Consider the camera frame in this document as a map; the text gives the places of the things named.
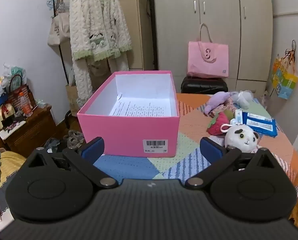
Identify yellow blanket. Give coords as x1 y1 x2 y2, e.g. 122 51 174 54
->
0 150 27 189

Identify white green plastic bag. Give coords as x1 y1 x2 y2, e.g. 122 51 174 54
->
3 63 27 85

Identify strawberry plush toy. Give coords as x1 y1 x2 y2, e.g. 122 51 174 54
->
206 111 234 136

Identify black clothes rack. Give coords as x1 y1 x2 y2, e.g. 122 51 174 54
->
52 0 85 130

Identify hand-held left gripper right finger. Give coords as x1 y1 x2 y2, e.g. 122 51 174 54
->
185 137 278 189

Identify brown shopping bag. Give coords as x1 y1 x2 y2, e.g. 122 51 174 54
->
8 74 37 117

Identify panda plush keychain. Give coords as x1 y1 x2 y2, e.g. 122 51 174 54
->
220 122 260 153

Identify purple plush toy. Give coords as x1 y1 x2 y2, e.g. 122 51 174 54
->
204 91 237 115

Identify colourful paper bag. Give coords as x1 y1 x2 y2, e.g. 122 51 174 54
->
271 40 298 100

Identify wooden nightstand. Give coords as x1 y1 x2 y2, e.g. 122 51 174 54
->
0 104 57 158

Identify grey shoes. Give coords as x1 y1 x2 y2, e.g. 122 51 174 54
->
63 129 86 151

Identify white mesh bath sponge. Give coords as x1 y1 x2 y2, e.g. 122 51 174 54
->
230 90 254 109

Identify black suitcase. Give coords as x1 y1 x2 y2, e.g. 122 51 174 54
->
181 76 229 95

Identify beige wardrobe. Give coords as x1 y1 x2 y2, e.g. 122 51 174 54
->
129 0 274 97

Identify pink cardboard box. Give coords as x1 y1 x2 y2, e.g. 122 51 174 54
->
77 70 181 158

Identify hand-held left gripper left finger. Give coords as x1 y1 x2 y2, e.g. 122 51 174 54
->
24 137 118 188

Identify cream gift box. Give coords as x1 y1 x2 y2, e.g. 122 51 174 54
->
0 103 15 130

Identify pink paper bag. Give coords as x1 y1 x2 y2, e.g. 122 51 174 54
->
187 23 229 78

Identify small white tissue packet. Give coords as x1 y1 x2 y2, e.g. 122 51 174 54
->
234 109 245 125

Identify floral pink scrunchie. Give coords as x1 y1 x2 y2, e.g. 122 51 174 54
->
220 99 241 117

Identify blue wet wipes packet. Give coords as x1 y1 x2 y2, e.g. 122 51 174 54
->
241 110 278 137

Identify canvas tote bag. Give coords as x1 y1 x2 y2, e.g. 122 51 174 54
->
47 0 72 47

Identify white flat box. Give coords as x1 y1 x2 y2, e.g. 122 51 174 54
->
0 129 17 141

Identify printed paper sheet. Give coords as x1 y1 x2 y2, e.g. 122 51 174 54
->
109 94 174 117

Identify cream knitted cardigan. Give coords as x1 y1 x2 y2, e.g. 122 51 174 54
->
69 0 132 107

